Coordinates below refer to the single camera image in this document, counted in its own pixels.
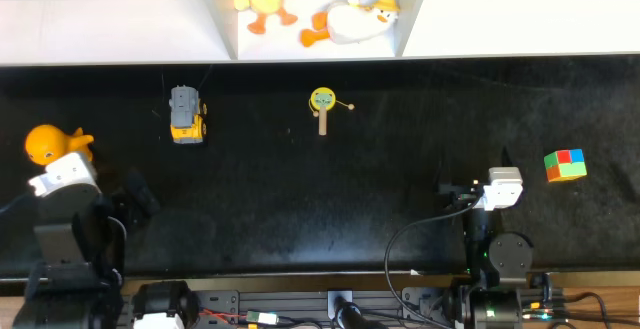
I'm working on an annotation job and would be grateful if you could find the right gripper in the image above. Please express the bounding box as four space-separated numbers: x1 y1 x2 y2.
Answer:
435 146 514 206

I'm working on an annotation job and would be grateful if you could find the many-coloured puzzle cube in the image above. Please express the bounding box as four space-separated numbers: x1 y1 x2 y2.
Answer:
543 148 589 184

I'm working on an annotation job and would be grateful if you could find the yellow rattle drum toy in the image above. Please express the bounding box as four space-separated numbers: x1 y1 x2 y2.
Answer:
308 86 356 137

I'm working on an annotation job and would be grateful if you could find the grey and yellow toy truck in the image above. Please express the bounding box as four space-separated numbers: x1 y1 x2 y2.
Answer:
168 85 209 145

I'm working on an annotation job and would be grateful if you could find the orange dinosaur figure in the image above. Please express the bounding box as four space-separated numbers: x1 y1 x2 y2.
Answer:
24 123 96 167

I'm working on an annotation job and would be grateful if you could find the white plush duck yellow hat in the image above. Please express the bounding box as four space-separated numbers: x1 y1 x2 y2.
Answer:
299 0 401 48

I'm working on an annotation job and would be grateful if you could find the white shelf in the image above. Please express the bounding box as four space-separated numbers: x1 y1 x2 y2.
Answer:
0 0 640 68

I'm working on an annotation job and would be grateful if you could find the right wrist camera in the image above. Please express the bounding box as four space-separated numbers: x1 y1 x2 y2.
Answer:
480 166 525 212

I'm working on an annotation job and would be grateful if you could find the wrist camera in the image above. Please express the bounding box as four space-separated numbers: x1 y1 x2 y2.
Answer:
27 151 99 198
480 166 525 212

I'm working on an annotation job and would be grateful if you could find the black cable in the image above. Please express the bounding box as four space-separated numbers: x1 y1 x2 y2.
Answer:
383 196 487 329
0 192 36 216

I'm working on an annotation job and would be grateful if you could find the mounting rail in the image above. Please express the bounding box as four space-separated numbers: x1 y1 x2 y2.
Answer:
119 281 640 329

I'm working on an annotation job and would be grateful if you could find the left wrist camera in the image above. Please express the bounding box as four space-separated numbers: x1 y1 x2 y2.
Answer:
27 151 99 198

